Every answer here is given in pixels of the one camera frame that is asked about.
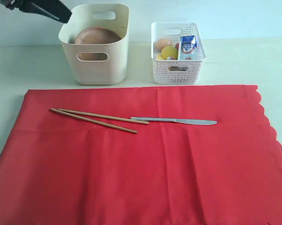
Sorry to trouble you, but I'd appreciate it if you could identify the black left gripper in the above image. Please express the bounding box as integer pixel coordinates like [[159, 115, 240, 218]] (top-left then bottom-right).
[[0, 0, 72, 23]]

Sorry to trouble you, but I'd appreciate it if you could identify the brown wooden plate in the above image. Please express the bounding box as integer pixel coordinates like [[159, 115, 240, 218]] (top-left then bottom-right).
[[75, 27, 121, 61]]

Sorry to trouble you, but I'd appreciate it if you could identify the wooden chopstick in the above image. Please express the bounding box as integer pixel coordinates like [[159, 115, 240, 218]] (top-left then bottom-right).
[[58, 109, 149, 125], [50, 108, 138, 134]]

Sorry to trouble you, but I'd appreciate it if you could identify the brown egg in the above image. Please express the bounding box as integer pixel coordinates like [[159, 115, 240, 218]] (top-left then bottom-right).
[[155, 38, 173, 51]]

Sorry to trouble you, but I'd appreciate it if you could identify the yellow cheese wedge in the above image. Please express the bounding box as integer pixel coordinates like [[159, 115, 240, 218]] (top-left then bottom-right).
[[156, 54, 165, 60]]

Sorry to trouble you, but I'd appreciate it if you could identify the yellow lemon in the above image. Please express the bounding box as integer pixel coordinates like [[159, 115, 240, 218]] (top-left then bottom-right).
[[161, 46, 178, 60]]

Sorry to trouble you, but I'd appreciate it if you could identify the blue white milk carton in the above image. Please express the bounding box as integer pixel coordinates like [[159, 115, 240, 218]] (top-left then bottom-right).
[[178, 35, 197, 60]]

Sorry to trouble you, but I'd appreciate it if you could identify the steel table knife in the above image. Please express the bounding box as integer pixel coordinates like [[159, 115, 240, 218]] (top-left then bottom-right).
[[131, 117, 217, 126]]

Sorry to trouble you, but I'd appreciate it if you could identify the cream plastic tub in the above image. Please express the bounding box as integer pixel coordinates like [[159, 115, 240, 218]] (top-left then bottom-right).
[[59, 3, 130, 85]]

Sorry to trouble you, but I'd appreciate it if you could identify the white perforated plastic basket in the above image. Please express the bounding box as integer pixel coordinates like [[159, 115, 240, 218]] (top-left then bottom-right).
[[151, 22, 206, 84]]

